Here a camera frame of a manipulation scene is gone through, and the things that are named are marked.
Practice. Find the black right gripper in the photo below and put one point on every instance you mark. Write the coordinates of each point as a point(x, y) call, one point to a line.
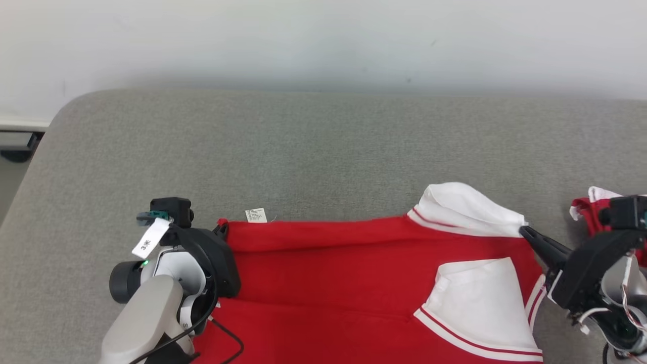
point(586, 268)

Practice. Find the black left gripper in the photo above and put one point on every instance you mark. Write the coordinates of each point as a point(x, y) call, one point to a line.
point(217, 263)

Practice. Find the red shorts with white stripe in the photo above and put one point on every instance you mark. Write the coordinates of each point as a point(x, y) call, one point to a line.
point(586, 210)

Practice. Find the red jersey with white sleeves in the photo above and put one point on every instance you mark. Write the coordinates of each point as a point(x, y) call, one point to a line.
point(328, 283)

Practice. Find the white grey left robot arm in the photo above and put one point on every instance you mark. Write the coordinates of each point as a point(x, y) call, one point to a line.
point(146, 318)

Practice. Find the white paper tag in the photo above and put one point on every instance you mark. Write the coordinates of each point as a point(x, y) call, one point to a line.
point(149, 240)

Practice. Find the black object on floor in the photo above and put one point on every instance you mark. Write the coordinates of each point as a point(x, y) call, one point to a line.
point(17, 149)

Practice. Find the white baseboard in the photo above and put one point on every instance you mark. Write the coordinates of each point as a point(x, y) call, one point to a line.
point(22, 124)

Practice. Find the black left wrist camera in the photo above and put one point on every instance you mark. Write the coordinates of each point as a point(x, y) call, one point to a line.
point(174, 208)

